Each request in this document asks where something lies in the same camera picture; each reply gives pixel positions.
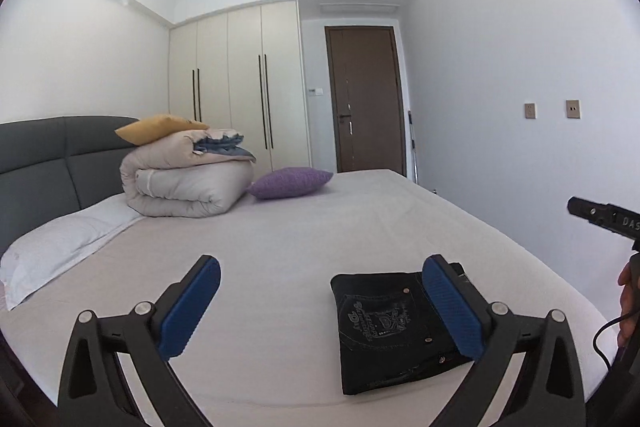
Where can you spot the purple pillow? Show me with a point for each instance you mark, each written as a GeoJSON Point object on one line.
{"type": "Point", "coordinates": [290, 183]}

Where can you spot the brown door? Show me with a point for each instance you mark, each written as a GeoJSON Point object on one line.
{"type": "Point", "coordinates": [367, 102]}

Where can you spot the grey padded headboard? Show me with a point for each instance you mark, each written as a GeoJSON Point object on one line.
{"type": "Point", "coordinates": [45, 162]}

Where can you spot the person's right hand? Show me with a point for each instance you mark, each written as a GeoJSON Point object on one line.
{"type": "Point", "coordinates": [631, 297]}

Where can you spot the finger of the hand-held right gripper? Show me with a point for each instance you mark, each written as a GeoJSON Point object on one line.
{"type": "Point", "coordinates": [587, 209]}

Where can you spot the small wall switch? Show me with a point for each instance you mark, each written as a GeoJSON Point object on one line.
{"type": "Point", "coordinates": [315, 92]}

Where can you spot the cream wardrobe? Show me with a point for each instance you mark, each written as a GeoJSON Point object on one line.
{"type": "Point", "coordinates": [230, 72]}

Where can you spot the white pillow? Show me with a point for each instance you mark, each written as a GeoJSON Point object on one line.
{"type": "Point", "coordinates": [60, 242]}

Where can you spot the yellow pillow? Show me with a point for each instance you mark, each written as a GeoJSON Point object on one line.
{"type": "Point", "coordinates": [150, 129]}

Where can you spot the bed with white sheet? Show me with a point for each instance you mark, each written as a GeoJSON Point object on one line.
{"type": "Point", "coordinates": [310, 237]}

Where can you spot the black denim pants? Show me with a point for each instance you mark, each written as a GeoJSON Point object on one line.
{"type": "Point", "coordinates": [385, 337]}

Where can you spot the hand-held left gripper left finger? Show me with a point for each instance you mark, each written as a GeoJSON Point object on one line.
{"type": "Point", "coordinates": [192, 307]}

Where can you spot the folded beige duvet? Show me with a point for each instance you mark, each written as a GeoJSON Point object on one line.
{"type": "Point", "coordinates": [185, 187]}

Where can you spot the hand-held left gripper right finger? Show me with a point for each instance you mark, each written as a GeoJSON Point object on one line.
{"type": "Point", "coordinates": [455, 307]}

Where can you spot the thin stick by door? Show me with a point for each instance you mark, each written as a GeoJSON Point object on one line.
{"type": "Point", "coordinates": [412, 147]}

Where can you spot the beige wall socket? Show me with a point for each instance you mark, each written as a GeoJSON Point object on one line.
{"type": "Point", "coordinates": [531, 110]}
{"type": "Point", "coordinates": [573, 109]}

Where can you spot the folded blue grey cloth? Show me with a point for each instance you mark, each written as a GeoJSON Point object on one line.
{"type": "Point", "coordinates": [227, 149]}

